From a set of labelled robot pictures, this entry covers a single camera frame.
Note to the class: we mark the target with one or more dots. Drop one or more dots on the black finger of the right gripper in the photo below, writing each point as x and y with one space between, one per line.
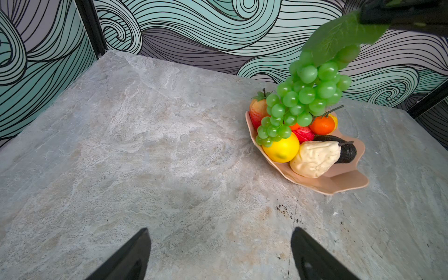
427 16

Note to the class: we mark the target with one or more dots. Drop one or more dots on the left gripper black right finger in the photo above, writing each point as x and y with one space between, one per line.
314 262

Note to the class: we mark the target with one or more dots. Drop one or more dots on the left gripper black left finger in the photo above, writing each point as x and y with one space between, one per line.
129 262

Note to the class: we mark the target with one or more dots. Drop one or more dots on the pink scalloped fruit bowl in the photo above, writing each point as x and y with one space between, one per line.
339 178

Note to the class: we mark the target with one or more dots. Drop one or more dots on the cream fake garlic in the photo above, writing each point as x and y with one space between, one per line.
315 158

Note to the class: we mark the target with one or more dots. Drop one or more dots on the dark avocado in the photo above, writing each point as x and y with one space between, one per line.
348 150

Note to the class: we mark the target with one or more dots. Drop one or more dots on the yellow lemon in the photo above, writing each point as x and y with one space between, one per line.
284 150

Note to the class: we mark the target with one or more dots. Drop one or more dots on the green grape bunch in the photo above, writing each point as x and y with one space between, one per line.
315 82

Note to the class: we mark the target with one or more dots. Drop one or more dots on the orange tomato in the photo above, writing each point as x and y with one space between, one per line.
294 127
323 124

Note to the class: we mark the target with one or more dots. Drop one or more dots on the red fake apple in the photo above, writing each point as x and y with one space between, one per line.
304 134

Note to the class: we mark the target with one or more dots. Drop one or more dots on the yellow pear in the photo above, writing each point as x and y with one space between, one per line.
335 119

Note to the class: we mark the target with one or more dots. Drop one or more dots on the black corner frame post right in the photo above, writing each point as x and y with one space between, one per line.
429 101

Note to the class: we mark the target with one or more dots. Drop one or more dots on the black corner frame post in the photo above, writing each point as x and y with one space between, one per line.
89 16
429 101

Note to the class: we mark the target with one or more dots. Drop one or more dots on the black corner frame post left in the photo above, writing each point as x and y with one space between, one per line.
89 16

